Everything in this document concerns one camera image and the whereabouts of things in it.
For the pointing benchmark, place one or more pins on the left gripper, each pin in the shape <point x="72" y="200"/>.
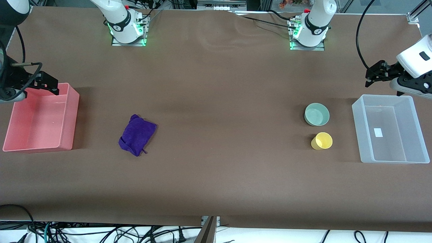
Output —
<point x="388" y="70"/>

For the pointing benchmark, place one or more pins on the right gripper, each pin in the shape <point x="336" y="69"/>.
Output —
<point x="13" y="78"/>

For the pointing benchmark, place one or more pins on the pale green bowl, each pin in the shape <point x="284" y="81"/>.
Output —
<point x="317" y="114"/>

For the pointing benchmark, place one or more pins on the yellow cup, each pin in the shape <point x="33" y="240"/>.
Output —
<point x="322" y="141"/>

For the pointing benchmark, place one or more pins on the purple cloth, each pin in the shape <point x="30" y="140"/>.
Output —
<point x="136" y="135"/>

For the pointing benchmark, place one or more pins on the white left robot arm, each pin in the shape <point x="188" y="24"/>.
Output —
<point x="315" y="27"/>

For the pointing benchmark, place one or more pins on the pink plastic bin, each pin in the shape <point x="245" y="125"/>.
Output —
<point x="37" y="125"/>

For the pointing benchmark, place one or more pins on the white label sticker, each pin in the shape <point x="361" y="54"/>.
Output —
<point x="378" y="132"/>

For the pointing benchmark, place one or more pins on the translucent plastic bin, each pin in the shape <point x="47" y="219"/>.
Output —
<point x="391" y="135"/>

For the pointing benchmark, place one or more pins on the white power strip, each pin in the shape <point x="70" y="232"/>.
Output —
<point x="221" y="5"/>

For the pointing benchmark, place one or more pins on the brown table cover sheet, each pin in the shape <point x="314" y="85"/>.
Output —
<point x="216" y="168"/>

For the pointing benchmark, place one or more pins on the brown wooden board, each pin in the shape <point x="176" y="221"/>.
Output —
<point x="206" y="233"/>

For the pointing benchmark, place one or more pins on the aluminium frame profile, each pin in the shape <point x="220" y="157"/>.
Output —
<point x="416" y="13"/>

